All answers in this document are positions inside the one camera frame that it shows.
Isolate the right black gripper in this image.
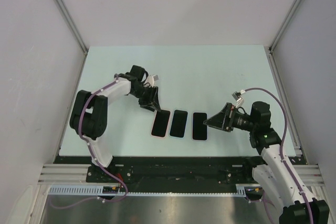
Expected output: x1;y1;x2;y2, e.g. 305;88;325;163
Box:
203;102;256;133

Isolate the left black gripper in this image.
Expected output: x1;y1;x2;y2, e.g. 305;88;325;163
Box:
130;85;161;112

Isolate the black smartphone teal frame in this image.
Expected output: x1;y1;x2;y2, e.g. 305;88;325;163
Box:
192;112;208;141

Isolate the lavender phone case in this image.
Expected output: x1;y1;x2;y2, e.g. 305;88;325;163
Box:
191;112;209;143

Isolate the pink phone case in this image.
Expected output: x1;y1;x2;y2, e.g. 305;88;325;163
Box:
150;110;171;139

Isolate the black smartphone blue frame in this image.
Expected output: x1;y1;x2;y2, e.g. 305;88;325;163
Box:
170;110;188;138

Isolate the light blue phone case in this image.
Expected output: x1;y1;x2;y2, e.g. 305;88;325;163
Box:
168;109;189;140

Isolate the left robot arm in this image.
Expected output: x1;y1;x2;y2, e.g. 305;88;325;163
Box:
69;65;161;182

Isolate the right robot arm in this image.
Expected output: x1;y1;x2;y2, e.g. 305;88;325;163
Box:
204;101;330;223

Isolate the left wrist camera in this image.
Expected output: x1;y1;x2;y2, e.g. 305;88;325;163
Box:
144;75;159;87

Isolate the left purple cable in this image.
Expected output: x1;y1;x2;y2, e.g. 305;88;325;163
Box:
49;76;129;209

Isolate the purple cable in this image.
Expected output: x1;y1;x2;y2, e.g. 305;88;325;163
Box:
49;76;129;209
240;87;314;224

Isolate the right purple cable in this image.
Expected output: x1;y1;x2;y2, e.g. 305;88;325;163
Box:
240;87;314;224

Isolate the slotted cable duct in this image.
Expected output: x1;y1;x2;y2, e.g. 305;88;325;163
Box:
48;183;266;198

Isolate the left aluminium frame post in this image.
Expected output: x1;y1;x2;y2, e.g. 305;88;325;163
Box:
39;0;89;56

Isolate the aluminium frame post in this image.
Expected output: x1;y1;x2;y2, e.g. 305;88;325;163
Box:
39;0;89;56
267;0;320;54

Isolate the right aluminium frame post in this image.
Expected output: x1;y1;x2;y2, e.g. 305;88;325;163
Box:
267;0;320;54

